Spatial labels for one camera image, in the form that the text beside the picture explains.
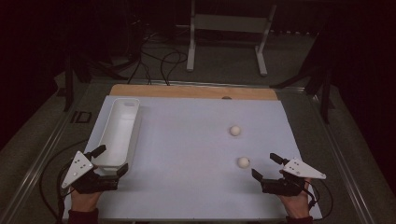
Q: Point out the metal floor rail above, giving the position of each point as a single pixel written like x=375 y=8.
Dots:
x=342 y=161
x=37 y=165

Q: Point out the person's right hand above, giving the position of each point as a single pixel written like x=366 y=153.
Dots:
x=297 y=207

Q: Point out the person's left hand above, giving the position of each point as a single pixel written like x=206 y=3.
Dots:
x=84 y=201

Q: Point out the black stand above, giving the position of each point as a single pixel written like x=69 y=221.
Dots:
x=325 y=99
x=68 y=90

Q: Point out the white ball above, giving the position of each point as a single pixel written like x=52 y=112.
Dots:
x=243 y=162
x=235 y=130

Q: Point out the grey metal stand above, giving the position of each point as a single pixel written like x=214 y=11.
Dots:
x=230 y=23

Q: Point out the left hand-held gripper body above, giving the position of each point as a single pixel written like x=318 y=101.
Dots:
x=77 y=169

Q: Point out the white plastic bin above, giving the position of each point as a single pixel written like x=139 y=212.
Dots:
x=120 y=133

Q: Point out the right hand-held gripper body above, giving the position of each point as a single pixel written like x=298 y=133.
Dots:
x=302 y=169

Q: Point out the black rectangular floor plate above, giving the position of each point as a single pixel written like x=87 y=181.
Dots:
x=81 y=117

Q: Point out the white table sheet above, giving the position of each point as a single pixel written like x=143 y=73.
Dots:
x=186 y=149

